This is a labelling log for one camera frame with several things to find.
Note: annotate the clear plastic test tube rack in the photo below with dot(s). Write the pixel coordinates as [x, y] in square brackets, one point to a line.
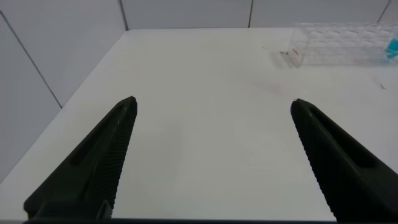
[339, 43]

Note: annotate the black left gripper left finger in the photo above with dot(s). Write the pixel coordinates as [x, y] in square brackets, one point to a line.
[93, 168]

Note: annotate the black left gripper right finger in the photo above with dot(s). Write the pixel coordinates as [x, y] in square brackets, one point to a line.
[345, 168]

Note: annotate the test tube with blue pigment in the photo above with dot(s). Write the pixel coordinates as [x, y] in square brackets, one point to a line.
[392, 49]

